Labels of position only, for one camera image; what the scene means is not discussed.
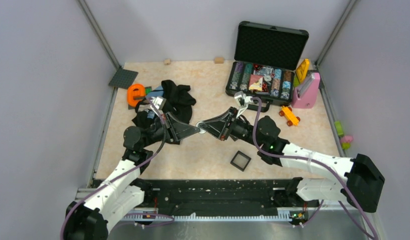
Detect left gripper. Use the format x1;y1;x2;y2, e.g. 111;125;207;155
142;111;201;148

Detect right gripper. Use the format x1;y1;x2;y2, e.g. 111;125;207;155
198;107;263;148

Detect black printed t-shirt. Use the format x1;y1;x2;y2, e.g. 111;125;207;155
132;79;197;129

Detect black square frame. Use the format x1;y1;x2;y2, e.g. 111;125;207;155
230;151;252;172

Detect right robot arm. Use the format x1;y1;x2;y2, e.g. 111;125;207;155
197;107;385;213

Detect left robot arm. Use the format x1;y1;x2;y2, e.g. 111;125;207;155
60;113;201;240

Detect orange tape dispenser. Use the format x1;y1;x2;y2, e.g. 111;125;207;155
126;83;147;108

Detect small wooden block right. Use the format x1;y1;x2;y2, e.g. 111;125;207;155
213;57;225;64

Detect yellow toy car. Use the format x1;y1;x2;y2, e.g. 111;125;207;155
278;106;301;127

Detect dark grey lego baseplate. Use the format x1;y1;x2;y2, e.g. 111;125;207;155
108;68;139;90

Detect black poker chip case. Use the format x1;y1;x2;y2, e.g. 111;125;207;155
225;21;309;112

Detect pink box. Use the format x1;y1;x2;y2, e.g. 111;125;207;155
291;71;321;109

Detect yellow toy piece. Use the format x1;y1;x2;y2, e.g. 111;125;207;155
293;58;310;88

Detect green and pink toy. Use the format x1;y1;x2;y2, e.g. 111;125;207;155
334;121;354;150

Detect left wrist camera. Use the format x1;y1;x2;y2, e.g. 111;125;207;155
150;96;166;111

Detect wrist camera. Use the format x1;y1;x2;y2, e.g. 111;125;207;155
150;96;166;111
234;91;253;110

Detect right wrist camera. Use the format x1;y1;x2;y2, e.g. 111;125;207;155
234;91;253;110

